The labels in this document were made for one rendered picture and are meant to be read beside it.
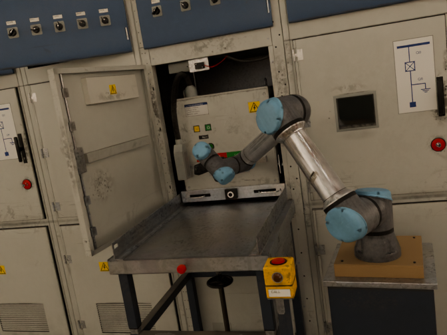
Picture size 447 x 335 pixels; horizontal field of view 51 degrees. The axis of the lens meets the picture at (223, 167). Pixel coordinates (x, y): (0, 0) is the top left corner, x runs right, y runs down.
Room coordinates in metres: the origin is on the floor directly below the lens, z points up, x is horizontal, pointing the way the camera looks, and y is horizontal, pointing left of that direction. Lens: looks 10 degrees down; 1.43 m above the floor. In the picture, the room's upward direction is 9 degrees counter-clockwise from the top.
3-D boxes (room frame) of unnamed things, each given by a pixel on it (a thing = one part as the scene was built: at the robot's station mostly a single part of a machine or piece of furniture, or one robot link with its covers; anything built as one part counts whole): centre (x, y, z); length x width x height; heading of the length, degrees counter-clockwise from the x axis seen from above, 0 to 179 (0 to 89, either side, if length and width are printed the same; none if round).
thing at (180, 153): (2.27, 0.20, 1.09); 0.08 x 0.05 x 0.17; 163
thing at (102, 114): (2.07, 0.46, 1.21); 0.63 x 0.07 x 0.74; 155
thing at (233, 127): (2.27, -0.02, 1.15); 0.48 x 0.01 x 0.48; 73
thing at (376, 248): (1.49, -0.47, 0.84); 0.15 x 0.15 x 0.10
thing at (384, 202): (1.48, -0.47, 0.96); 0.13 x 0.12 x 0.14; 133
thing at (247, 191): (2.29, -0.03, 0.89); 0.54 x 0.05 x 0.06; 73
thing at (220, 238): (1.91, 0.09, 0.82); 0.68 x 0.62 x 0.06; 163
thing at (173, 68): (2.60, -0.13, 1.18); 0.78 x 0.69 x 0.79; 163
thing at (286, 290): (1.29, -0.12, 0.85); 0.08 x 0.08 x 0.10; 73
